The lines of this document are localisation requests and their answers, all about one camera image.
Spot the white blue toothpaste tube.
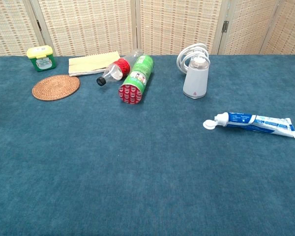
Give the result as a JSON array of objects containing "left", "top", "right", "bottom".
[{"left": 203, "top": 112, "right": 295, "bottom": 139}]

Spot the green chips can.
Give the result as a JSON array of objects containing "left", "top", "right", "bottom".
[{"left": 118, "top": 54, "right": 155, "bottom": 105}]

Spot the blue tablecloth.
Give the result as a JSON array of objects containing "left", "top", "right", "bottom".
[{"left": 0, "top": 54, "right": 295, "bottom": 236}]

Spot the clear bottle with red label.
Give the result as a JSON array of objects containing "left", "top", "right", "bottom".
[{"left": 96, "top": 49, "right": 145, "bottom": 87}]

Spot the white electric appliance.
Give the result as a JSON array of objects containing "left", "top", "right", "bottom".
[{"left": 182, "top": 54, "right": 210, "bottom": 100}]

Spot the round woven rattan coaster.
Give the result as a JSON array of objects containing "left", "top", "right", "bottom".
[{"left": 31, "top": 74, "right": 81, "bottom": 102}]

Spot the woven folding screen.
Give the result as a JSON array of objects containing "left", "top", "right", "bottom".
[{"left": 0, "top": 0, "right": 295, "bottom": 59}]

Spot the green jar with yellow lid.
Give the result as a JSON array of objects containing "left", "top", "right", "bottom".
[{"left": 26, "top": 45, "right": 57, "bottom": 72}]

